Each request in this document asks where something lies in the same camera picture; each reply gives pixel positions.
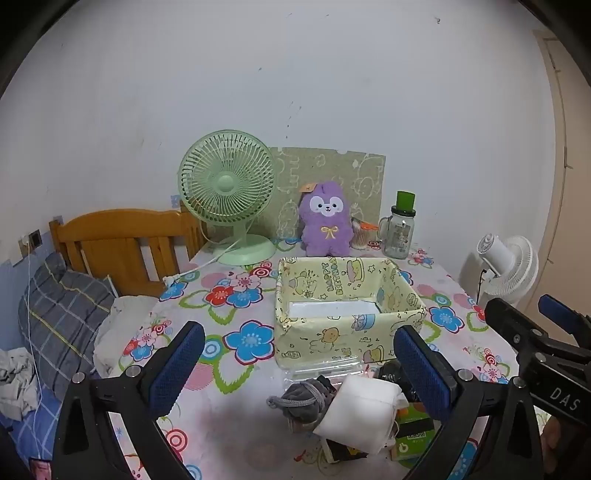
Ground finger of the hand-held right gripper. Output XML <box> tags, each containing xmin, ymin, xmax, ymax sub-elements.
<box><xmin>538</xmin><ymin>294</ymin><xmax>591</xmax><ymax>342</ymax></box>
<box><xmin>485</xmin><ymin>298</ymin><xmax>559</xmax><ymax>356</ymax></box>

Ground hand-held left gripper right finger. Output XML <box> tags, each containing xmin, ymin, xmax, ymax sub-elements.
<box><xmin>393</xmin><ymin>324</ymin><xmax>546</xmax><ymax>480</ymax></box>

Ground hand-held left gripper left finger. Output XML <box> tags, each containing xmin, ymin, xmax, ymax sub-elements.
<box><xmin>52</xmin><ymin>320</ymin><xmax>206</xmax><ymax>480</ymax></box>

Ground yellow green small box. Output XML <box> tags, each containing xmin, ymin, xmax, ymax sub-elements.
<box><xmin>392</xmin><ymin>401</ymin><xmax>439</xmax><ymax>462</ymax></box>

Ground white cloth pack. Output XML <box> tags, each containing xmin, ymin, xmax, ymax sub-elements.
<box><xmin>314</xmin><ymin>374</ymin><xmax>409</xmax><ymax>455</ymax></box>

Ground yellow printed storage box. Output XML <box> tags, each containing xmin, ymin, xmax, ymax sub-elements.
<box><xmin>274</xmin><ymin>256</ymin><xmax>428</xmax><ymax>370</ymax></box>

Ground black and white box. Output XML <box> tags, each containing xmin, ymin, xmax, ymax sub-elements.
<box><xmin>321</xmin><ymin>436</ymin><xmax>370</xmax><ymax>463</ymax></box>

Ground grey knitted socks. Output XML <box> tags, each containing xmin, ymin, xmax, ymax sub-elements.
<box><xmin>267</xmin><ymin>375</ymin><xmax>340</xmax><ymax>432</ymax></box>

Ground person's right hand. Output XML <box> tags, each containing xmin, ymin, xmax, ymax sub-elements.
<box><xmin>541</xmin><ymin>419</ymin><xmax>563</xmax><ymax>474</ymax></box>

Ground white standing fan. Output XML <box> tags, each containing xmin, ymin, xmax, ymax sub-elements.
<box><xmin>475</xmin><ymin>234</ymin><xmax>539</xmax><ymax>308</ymax></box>

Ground floral tablecloth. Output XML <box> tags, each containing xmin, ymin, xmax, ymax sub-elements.
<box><xmin>92</xmin><ymin>240</ymin><xmax>550</xmax><ymax>480</ymax></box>

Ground grey plaid pillow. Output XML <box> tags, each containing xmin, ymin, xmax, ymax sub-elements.
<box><xmin>18</xmin><ymin>251</ymin><xmax>116</xmax><ymax>400</ymax></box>

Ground wooden bed headboard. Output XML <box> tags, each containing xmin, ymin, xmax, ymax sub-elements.
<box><xmin>49</xmin><ymin>209</ymin><xmax>206</xmax><ymax>297</ymax></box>

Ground glass jar with green lid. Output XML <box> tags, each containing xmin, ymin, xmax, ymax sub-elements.
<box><xmin>379</xmin><ymin>190</ymin><xmax>416</xmax><ymax>259</ymax></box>

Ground crumpled white cloth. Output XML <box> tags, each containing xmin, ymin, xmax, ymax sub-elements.
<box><xmin>0</xmin><ymin>347</ymin><xmax>40</xmax><ymax>421</ymax></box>

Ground blue bed sheet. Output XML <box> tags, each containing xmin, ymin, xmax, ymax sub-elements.
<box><xmin>0</xmin><ymin>261</ymin><xmax>65</xmax><ymax>480</ymax></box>

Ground purple plush toy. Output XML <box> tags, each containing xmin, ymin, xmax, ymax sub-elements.
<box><xmin>298</xmin><ymin>181</ymin><xmax>354</xmax><ymax>257</ymax></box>

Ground green desk fan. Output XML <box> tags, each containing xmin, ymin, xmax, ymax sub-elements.
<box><xmin>178</xmin><ymin>130</ymin><xmax>278</xmax><ymax>267</ymax></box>

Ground printed cardboard board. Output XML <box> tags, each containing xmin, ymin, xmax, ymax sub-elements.
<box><xmin>270</xmin><ymin>147</ymin><xmax>386</xmax><ymax>245</ymax></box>

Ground white fan power cable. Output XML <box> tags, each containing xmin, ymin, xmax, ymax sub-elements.
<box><xmin>164</xmin><ymin>231</ymin><xmax>245</xmax><ymax>287</ymax></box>

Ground beige door frame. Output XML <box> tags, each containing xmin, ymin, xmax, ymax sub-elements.
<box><xmin>533</xmin><ymin>30</ymin><xmax>591</xmax><ymax>319</ymax></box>

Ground thin white charging cable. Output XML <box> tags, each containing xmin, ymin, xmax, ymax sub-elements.
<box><xmin>23</xmin><ymin>249</ymin><xmax>44</xmax><ymax>462</ymax></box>

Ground wall socket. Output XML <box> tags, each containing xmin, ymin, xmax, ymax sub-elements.
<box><xmin>19</xmin><ymin>229</ymin><xmax>42</xmax><ymax>257</ymax></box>

